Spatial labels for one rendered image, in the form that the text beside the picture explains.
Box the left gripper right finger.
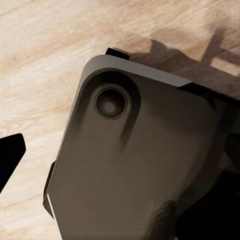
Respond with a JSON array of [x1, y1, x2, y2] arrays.
[[224, 133, 240, 173]]

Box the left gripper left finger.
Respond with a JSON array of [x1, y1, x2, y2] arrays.
[[0, 133, 26, 193]]

